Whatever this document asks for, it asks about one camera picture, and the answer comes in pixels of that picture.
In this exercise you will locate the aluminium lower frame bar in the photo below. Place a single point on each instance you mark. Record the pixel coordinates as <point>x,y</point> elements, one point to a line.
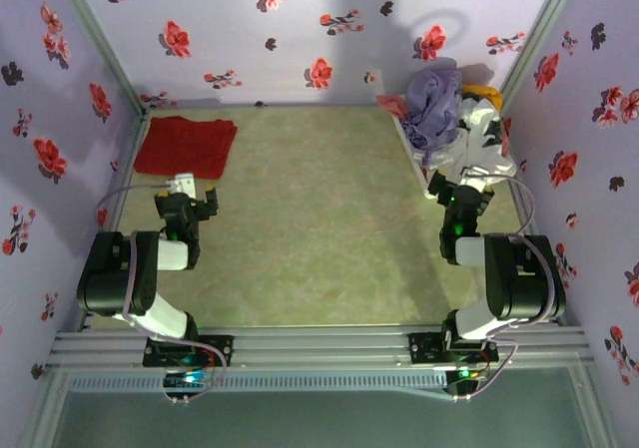
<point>42,408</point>
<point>594,408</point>

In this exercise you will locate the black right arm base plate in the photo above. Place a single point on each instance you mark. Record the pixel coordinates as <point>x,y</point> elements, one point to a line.
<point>422,348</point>

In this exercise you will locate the white plastic bin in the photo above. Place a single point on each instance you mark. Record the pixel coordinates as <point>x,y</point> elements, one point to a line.
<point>407,141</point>

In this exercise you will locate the yellow t-shirt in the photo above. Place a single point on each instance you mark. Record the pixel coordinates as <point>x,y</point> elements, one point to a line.
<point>486,94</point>

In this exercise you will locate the red t-shirt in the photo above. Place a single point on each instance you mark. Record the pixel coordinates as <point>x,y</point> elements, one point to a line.
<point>185,143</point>

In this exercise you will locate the aluminium table side rail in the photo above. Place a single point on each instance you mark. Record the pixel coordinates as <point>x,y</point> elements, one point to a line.
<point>516,201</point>

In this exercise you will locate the pink t-shirt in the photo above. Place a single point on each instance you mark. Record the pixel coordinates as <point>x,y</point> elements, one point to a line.
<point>392,104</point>

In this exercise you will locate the aluminium mounting rail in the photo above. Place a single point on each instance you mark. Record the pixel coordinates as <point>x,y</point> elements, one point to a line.
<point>324,345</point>

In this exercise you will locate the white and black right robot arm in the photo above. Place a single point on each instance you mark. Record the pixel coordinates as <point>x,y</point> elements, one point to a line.
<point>524,278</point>

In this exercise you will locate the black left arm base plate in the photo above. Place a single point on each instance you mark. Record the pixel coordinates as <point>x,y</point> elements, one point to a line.
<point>224,350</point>

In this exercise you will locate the aluminium corner post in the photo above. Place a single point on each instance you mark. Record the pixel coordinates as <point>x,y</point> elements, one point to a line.
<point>102,44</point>
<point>540,34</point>

